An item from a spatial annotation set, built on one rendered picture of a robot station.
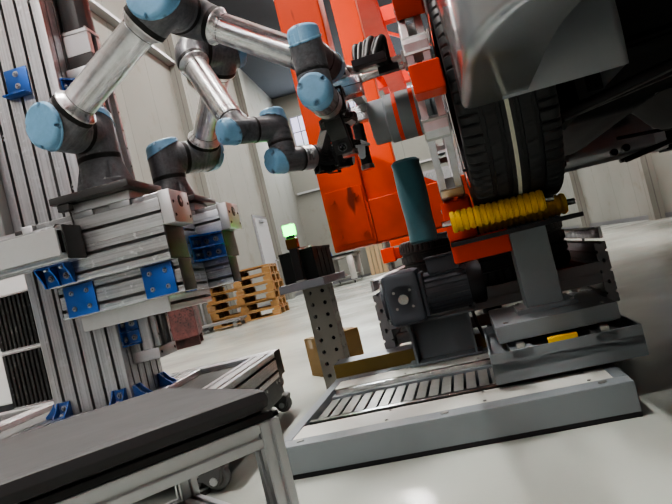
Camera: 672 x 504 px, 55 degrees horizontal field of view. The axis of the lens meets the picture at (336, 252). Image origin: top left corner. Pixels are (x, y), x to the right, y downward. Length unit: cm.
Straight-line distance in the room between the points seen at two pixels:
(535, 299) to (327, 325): 95
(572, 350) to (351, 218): 100
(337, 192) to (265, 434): 160
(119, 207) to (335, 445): 83
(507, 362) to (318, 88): 80
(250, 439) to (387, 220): 158
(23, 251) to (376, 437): 98
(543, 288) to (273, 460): 116
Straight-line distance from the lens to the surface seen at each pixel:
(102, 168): 184
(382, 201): 233
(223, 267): 221
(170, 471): 80
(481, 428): 154
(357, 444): 157
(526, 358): 166
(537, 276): 184
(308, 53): 147
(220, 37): 172
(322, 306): 251
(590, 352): 168
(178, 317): 756
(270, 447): 84
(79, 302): 190
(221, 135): 185
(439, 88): 157
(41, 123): 177
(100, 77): 172
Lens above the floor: 46
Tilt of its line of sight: 1 degrees up
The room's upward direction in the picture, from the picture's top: 14 degrees counter-clockwise
